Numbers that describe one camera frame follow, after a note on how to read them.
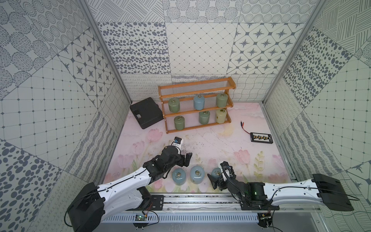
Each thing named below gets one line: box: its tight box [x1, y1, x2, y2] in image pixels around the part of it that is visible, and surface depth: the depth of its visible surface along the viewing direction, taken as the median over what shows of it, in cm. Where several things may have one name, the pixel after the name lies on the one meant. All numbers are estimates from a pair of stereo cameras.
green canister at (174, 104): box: [168, 97, 181, 114], surface depth 92 cm
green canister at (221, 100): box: [215, 93, 229, 108], surface depth 95 cm
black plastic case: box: [129, 97, 164, 130], surface depth 112 cm
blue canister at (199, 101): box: [193, 94, 205, 111], surface depth 94 cm
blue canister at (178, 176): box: [171, 167, 187, 187], surface depth 78 cm
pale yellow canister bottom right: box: [215, 108, 228, 124], surface depth 103 cm
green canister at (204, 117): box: [199, 110, 211, 126], surface depth 103 cm
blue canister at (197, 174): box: [190, 165, 206, 185], surface depth 78 cm
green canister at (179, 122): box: [173, 115, 186, 131], surface depth 100 cm
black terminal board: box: [250, 132, 274, 144], surface depth 100 cm
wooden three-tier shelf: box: [157, 76, 237, 134], surface depth 100 cm
